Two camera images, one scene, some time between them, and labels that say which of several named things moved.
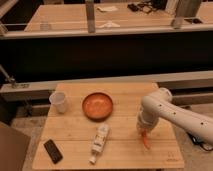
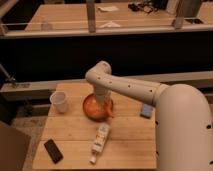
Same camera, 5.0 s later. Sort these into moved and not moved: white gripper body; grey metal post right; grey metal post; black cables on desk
Moved: white gripper body
Not moved: grey metal post right; black cables on desk; grey metal post
